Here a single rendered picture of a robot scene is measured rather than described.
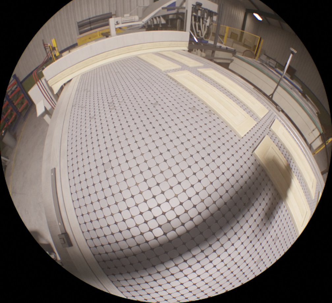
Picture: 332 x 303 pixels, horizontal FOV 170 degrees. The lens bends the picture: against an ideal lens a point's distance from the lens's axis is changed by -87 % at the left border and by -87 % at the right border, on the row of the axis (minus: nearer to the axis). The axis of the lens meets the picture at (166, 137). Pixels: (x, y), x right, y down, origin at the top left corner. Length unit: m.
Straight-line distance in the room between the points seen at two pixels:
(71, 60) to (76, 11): 4.71
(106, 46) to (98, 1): 4.76
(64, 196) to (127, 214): 0.27
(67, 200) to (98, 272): 0.29
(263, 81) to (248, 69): 0.57
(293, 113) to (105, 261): 3.87
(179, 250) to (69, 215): 0.39
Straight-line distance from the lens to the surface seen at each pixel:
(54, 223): 0.63
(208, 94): 0.68
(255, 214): 0.49
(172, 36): 1.95
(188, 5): 2.46
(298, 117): 3.69
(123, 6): 6.22
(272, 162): 0.61
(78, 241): 0.49
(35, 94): 2.45
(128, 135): 0.46
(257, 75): 3.74
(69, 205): 0.50
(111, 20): 2.47
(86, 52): 1.65
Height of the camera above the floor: 1.22
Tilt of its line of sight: 55 degrees down
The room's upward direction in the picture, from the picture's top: 2 degrees clockwise
